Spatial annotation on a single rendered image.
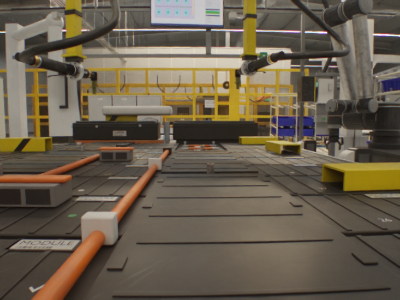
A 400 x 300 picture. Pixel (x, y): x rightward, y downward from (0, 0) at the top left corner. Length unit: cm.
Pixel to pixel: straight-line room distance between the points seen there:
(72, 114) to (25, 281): 362
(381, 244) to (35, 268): 26
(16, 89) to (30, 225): 465
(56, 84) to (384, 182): 362
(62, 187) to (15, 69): 463
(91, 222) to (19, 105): 469
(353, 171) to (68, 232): 37
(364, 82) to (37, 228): 235
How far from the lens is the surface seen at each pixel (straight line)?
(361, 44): 249
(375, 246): 28
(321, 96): 376
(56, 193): 38
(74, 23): 152
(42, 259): 25
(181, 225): 27
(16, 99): 494
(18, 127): 492
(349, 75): 267
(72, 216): 34
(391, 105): 257
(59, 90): 382
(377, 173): 49
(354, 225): 33
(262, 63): 143
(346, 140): 479
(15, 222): 35
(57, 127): 381
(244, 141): 131
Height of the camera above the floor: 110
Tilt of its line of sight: 5 degrees down
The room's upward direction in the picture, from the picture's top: straight up
